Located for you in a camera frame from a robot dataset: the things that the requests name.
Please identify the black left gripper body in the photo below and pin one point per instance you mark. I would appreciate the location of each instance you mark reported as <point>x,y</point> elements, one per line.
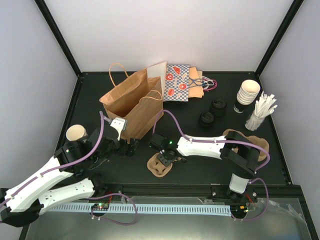
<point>123,150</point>

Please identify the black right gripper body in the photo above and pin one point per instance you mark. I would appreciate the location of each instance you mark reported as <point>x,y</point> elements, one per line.
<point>167,160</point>

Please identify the brown pulp cup carrier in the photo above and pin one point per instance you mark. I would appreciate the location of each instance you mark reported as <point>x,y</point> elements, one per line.
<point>157,168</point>

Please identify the large brown paper bag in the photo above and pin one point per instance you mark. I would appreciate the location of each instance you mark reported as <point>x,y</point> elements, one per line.
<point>138,99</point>

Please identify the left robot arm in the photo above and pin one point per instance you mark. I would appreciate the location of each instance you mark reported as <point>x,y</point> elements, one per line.
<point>65,178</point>

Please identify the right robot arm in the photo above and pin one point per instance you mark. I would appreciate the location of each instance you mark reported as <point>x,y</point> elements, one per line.
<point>240,153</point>

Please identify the near black lid stack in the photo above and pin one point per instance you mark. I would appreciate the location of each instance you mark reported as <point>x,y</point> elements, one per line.
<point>206,119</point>

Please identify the black lid stack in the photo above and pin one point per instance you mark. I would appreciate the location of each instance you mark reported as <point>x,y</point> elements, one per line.
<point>218,107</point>
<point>206,119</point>

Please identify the single paper cup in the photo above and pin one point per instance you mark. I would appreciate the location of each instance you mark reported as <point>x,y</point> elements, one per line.
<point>75,132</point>

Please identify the blue checkered paper bag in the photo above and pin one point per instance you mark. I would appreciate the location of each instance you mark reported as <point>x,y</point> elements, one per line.
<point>176,85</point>

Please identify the flat brown paper bags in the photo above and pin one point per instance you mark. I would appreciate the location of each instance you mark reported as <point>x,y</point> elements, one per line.
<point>195,89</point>

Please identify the far black lid stack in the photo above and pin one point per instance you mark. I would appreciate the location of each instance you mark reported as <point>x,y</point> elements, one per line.
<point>218,107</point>

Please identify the stack of paper cups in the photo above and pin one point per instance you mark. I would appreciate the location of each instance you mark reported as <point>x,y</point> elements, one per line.
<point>247,93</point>

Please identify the glass of white stirrers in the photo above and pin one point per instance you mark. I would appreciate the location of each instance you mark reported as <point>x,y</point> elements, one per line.
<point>264,107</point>

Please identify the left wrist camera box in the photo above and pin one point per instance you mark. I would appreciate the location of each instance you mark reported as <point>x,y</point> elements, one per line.
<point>119,124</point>

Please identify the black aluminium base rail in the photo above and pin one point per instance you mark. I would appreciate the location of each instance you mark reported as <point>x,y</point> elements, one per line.
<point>168,190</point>

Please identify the white slotted cable duct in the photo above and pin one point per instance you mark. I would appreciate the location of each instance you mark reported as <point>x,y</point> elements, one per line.
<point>157,209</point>

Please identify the black left frame post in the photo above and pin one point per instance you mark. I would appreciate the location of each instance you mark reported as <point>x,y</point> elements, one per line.
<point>48,17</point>

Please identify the black frame post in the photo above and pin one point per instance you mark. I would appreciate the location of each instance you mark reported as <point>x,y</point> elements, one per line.
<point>48,17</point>
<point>283,27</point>

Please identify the black right frame post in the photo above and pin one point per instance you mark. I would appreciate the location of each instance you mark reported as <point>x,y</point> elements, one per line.
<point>283,27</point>

